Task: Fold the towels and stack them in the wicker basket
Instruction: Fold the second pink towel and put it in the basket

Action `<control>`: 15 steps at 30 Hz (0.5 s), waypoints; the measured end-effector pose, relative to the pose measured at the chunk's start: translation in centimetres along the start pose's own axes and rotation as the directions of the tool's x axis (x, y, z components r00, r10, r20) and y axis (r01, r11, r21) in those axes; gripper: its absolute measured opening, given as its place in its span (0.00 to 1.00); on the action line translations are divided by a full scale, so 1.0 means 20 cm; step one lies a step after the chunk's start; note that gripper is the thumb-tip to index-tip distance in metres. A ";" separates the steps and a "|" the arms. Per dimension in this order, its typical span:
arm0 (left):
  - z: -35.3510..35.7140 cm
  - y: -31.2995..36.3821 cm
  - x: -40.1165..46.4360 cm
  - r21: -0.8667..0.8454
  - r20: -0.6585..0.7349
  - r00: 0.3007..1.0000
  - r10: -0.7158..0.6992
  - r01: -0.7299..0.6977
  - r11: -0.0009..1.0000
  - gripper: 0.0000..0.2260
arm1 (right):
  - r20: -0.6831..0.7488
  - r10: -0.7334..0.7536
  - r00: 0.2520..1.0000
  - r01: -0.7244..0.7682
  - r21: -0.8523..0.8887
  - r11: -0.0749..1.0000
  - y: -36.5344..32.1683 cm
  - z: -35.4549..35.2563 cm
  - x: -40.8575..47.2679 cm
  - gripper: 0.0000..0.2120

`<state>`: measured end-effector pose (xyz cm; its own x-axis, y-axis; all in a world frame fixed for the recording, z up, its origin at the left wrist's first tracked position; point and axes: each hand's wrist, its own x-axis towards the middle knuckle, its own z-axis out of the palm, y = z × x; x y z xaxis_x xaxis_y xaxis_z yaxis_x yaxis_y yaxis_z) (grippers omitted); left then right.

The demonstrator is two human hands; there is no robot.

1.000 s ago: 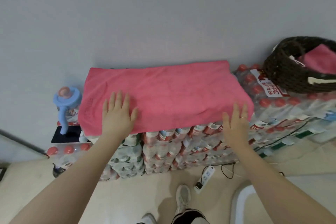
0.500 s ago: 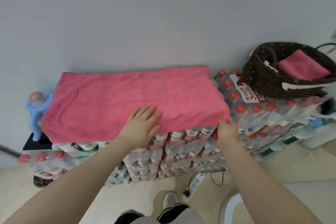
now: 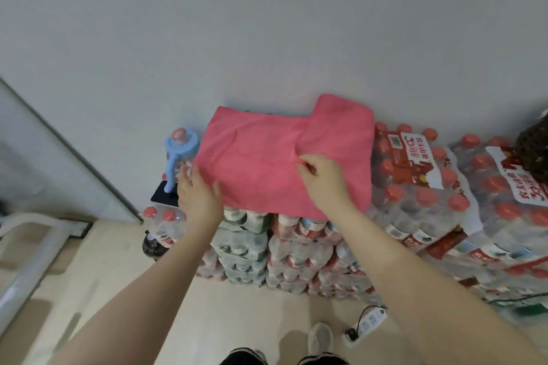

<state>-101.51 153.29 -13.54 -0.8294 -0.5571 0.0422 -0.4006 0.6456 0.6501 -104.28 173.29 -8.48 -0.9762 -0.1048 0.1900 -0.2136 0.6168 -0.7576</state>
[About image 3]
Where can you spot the person's left hand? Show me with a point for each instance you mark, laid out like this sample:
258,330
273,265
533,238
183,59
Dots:
199,202

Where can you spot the dark water jug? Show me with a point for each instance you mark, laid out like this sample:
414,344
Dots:
154,247

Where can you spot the white power strip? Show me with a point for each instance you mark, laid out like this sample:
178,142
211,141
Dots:
368,324

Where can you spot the person's right forearm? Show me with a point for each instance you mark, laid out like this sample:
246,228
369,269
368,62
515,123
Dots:
428,292

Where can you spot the person's right hand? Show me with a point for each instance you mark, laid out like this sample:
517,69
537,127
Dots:
329,187

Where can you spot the black phone pink case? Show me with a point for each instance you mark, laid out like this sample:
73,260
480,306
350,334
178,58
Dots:
165,195

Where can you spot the pink towel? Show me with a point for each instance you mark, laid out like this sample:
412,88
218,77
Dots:
257,155

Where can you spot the person's left forearm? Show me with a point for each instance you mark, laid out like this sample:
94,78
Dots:
141,300

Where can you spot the person's black striped trousers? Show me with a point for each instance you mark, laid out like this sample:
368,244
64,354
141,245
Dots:
244,358

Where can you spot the brown woven basket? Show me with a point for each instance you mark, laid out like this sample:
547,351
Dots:
533,151

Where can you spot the blue lidded water jug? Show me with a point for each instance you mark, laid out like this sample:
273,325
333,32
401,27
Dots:
182,144

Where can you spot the stack of bottled water packs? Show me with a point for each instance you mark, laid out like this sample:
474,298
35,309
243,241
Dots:
428,215

